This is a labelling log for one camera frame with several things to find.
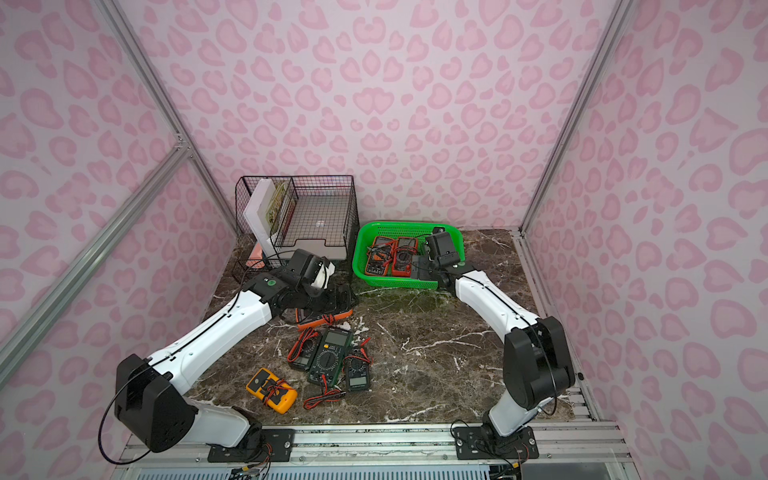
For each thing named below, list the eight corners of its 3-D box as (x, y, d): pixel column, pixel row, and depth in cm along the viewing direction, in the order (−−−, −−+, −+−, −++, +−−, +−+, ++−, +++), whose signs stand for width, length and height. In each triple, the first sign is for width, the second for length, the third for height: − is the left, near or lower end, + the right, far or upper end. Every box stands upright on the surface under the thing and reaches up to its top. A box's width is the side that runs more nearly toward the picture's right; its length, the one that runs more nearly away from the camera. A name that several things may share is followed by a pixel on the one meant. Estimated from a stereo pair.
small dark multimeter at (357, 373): (342, 391, 83) (340, 387, 80) (345, 361, 89) (343, 356, 85) (369, 391, 83) (367, 387, 80) (370, 361, 89) (369, 356, 85)
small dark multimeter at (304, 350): (290, 370, 87) (286, 365, 84) (298, 334, 94) (294, 328, 91) (315, 370, 87) (312, 365, 84) (321, 334, 94) (318, 328, 91)
